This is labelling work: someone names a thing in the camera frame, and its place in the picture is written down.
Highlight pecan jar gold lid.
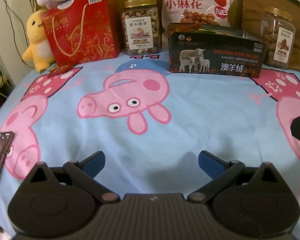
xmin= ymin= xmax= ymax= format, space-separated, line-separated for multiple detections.
xmin=260 ymin=7 xmax=295 ymax=69

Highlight black sheep print box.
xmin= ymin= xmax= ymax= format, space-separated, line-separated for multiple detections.
xmin=167 ymin=23 xmax=266 ymax=78

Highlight pig cartoon blue tablecloth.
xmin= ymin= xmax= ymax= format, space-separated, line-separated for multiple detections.
xmin=0 ymin=52 xmax=300 ymax=239

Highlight small red card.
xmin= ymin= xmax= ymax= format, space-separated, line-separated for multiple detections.
xmin=48 ymin=64 xmax=74 ymax=77

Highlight yellow duck plush toy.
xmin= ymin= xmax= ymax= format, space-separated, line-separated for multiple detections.
xmin=22 ymin=9 xmax=55 ymax=73

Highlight pink snack bag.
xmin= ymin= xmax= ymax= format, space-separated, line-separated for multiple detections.
xmin=161 ymin=0 xmax=234 ymax=29

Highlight red gift bag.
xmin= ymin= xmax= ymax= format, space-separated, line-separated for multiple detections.
xmin=42 ymin=0 xmax=121 ymax=67

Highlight cashew jar gold lid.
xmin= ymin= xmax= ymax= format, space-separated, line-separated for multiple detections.
xmin=121 ymin=0 xmax=161 ymax=55

